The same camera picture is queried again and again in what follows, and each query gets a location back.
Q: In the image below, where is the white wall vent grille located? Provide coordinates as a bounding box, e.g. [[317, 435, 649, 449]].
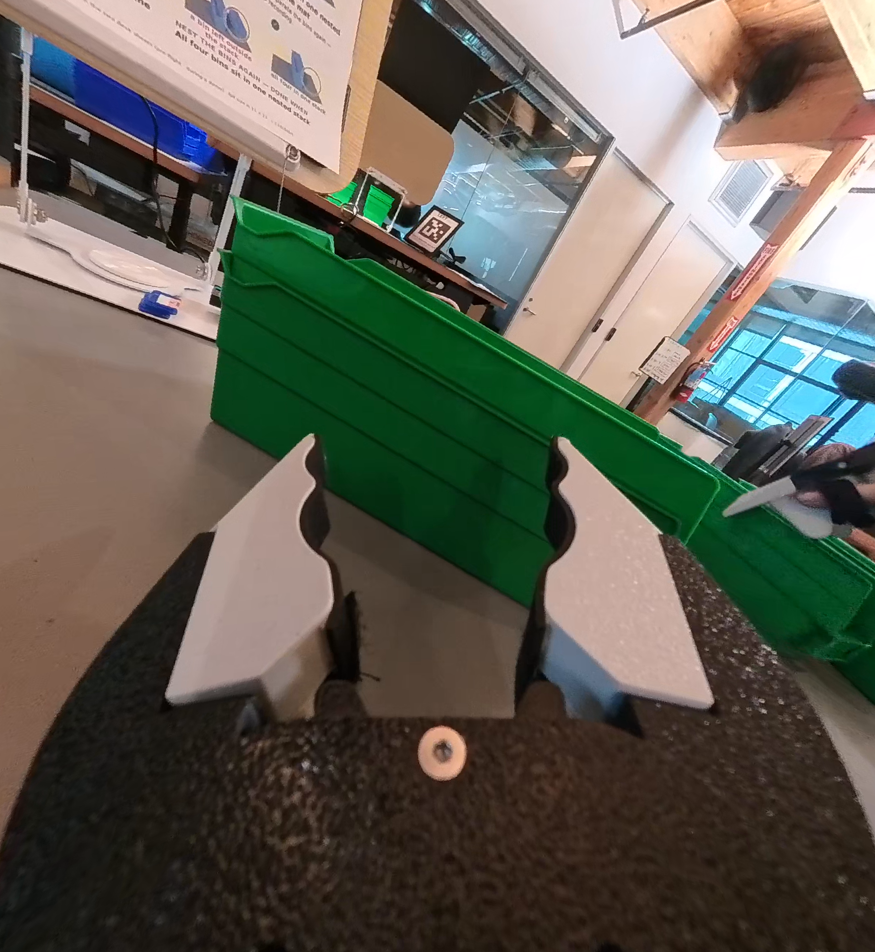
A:
[[709, 158, 775, 222]]

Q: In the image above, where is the white door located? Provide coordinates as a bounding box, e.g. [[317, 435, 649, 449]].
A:
[[577, 216, 738, 406], [506, 147, 674, 373]]

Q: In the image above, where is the green plastic bin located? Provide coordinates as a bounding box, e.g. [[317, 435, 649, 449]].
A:
[[213, 195, 723, 609], [687, 450, 875, 716]]

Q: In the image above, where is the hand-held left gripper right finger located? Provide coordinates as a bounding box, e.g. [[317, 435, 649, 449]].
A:
[[530, 436, 714, 718]]

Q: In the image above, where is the instruction poster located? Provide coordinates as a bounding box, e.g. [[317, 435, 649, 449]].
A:
[[0, 0, 364, 168]]

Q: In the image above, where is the small whiteboard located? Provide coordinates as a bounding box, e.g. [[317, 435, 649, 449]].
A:
[[640, 336, 693, 385]]

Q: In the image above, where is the stack of blue bins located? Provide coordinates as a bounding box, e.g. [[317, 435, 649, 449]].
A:
[[32, 37, 224, 168]]

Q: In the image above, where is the wooden post with red signs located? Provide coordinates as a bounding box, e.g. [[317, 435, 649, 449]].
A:
[[631, 130, 875, 425]]

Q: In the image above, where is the black panel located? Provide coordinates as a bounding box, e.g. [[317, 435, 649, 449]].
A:
[[378, 0, 500, 136]]

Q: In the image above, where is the framed fiducial tag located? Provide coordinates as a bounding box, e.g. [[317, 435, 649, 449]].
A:
[[406, 206, 467, 257]]

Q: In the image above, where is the long wooden-edged desk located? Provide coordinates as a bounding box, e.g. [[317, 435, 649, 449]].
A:
[[251, 160, 510, 328], [24, 82, 238, 246]]

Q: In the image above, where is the long red sign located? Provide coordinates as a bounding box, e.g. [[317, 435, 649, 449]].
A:
[[728, 241, 782, 302]]

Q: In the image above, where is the tan board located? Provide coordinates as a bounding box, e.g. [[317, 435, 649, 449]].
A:
[[359, 78, 457, 198]]

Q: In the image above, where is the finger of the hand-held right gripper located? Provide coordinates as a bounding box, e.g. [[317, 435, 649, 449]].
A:
[[768, 491, 855, 541], [722, 476, 807, 519]]

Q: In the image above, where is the large window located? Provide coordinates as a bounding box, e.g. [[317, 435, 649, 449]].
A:
[[668, 279, 875, 451]]

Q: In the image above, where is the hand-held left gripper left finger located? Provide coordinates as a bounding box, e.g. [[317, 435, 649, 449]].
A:
[[164, 433, 364, 721]]

